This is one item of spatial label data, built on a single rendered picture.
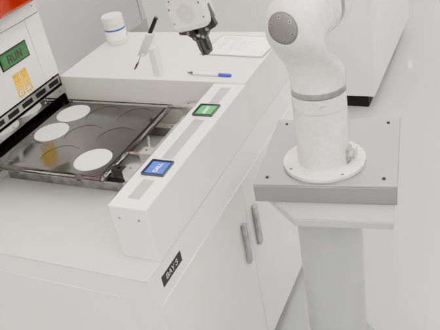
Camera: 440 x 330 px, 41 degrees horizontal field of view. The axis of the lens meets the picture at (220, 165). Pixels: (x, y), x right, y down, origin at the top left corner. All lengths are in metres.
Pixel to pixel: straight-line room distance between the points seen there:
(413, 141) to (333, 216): 1.82
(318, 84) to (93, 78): 0.82
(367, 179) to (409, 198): 1.39
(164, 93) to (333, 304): 0.75
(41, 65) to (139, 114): 0.35
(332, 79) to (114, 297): 0.66
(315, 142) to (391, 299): 1.07
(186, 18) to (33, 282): 0.72
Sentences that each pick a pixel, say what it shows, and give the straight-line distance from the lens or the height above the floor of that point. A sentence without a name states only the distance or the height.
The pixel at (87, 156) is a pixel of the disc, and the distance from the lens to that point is 1.57.
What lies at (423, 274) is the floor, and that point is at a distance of 2.37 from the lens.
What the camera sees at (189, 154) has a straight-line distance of 1.34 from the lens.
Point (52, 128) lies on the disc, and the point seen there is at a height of 0.90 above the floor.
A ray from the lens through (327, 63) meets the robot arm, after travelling 1.23.
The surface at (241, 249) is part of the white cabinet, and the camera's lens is 1.68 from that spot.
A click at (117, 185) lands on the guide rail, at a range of 1.53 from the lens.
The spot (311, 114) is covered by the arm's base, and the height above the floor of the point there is 1.02.
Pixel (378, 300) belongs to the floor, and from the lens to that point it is 2.27.
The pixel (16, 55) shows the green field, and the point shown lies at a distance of 1.80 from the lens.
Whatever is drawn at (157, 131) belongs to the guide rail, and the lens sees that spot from 1.73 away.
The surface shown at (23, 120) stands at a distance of 1.80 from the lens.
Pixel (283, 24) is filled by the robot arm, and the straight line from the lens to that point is 1.16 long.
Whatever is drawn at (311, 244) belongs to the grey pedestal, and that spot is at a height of 0.67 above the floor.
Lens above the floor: 1.65
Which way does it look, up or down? 32 degrees down
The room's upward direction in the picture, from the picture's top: 11 degrees counter-clockwise
